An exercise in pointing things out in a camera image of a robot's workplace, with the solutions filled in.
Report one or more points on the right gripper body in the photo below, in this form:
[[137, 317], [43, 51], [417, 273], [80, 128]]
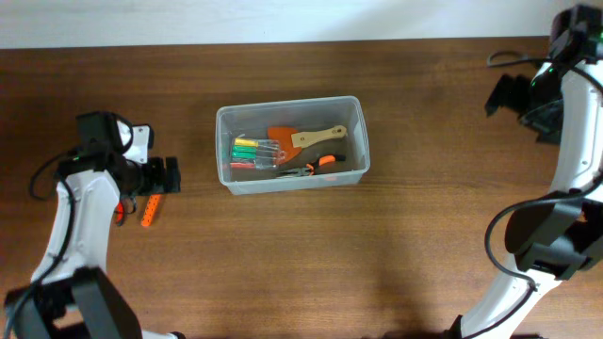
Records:
[[510, 94]]

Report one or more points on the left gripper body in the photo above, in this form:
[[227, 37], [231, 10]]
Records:
[[157, 174]]

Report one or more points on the screwdriver set clear case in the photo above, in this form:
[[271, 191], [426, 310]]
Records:
[[256, 154]]

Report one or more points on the orange scraper wooden handle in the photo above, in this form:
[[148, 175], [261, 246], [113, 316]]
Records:
[[292, 141]]

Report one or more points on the orange black needle-nose pliers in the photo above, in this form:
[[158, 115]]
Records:
[[310, 168]]

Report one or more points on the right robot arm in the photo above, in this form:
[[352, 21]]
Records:
[[538, 244]]

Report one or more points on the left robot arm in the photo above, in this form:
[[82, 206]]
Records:
[[70, 295]]

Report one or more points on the clear plastic container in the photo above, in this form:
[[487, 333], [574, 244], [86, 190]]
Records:
[[308, 115]]

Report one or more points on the orange perforated plastic bar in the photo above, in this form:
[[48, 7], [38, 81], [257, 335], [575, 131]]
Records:
[[150, 210]]

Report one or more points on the red handled small pliers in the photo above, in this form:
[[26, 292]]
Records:
[[119, 214]]

